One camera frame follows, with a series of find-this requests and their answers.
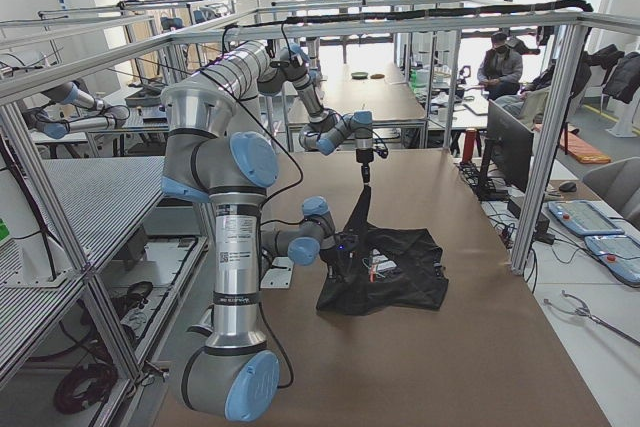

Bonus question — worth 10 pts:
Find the black braided cable bundle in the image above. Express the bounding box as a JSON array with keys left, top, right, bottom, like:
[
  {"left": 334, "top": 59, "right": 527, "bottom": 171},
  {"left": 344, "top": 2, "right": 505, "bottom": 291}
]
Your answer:
[{"left": 219, "top": 0, "right": 595, "bottom": 33}]

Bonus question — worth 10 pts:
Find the blue teach pendant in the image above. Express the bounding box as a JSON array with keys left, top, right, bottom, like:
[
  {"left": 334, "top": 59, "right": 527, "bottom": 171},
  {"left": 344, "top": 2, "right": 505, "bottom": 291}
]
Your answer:
[
  {"left": 547, "top": 200, "right": 624, "bottom": 237},
  {"left": 584, "top": 235, "right": 639, "bottom": 287}
]

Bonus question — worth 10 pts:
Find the aluminium cage frame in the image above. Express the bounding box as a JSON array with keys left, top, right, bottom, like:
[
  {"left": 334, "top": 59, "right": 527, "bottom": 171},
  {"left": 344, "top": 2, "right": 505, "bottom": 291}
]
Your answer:
[{"left": 1, "top": 0, "right": 639, "bottom": 384}]

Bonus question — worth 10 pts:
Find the black computer monitor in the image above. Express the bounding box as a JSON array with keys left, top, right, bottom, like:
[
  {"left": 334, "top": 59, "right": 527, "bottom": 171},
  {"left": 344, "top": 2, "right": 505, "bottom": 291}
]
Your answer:
[{"left": 474, "top": 101, "right": 534, "bottom": 201}]

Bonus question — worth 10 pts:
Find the seated person with mask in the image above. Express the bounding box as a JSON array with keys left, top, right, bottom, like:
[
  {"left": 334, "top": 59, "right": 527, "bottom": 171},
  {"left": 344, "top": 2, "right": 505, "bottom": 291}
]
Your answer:
[{"left": 477, "top": 32, "right": 523, "bottom": 100}]

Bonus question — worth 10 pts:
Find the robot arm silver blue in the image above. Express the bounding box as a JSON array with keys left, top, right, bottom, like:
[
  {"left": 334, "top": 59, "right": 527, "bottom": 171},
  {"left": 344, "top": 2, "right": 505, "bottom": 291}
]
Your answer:
[
  {"left": 257, "top": 43, "right": 374, "bottom": 185},
  {"left": 161, "top": 80, "right": 280, "bottom": 422}
]

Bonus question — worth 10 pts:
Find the blue teach pendant far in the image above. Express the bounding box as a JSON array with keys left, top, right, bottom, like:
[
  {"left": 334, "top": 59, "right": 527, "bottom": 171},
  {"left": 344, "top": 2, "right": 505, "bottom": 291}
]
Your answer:
[{"left": 547, "top": 200, "right": 624, "bottom": 237}]

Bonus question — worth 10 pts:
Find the metal reacher grabber tool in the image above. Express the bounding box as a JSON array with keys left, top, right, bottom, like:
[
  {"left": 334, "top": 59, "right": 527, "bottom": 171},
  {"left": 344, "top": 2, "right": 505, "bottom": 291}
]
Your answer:
[{"left": 543, "top": 290, "right": 640, "bottom": 347}]

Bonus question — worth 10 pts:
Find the blue teach pendant near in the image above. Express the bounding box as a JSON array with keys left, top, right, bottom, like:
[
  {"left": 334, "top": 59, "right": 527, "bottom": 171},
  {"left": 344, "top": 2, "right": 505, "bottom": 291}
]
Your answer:
[{"left": 584, "top": 235, "right": 639, "bottom": 287}]

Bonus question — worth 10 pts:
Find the computer mouse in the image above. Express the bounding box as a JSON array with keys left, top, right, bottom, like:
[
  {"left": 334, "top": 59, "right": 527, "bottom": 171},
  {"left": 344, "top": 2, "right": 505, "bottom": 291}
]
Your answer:
[{"left": 558, "top": 181, "right": 577, "bottom": 193}]

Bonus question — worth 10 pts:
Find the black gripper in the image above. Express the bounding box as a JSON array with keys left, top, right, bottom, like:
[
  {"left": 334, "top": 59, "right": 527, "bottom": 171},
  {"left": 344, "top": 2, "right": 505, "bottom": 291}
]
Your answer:
[
  {"left": 335, "top": 232, "right": 359, "bottom": 267},
  {"left": 355, "top": 148, "right": 374, "bottom": 185}
]

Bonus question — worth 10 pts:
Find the black t-shirt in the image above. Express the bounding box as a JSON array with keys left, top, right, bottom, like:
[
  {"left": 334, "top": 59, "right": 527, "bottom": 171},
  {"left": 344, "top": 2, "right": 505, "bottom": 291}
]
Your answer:
[{"left": 316, "top": 185, "right": 449, "bottom": 315}]

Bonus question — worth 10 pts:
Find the red bottle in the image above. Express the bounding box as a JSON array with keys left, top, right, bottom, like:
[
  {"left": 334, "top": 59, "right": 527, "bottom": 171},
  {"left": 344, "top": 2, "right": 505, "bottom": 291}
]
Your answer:
[{"left": 461, "top": 128, "right": 477, "bottom": 163}]

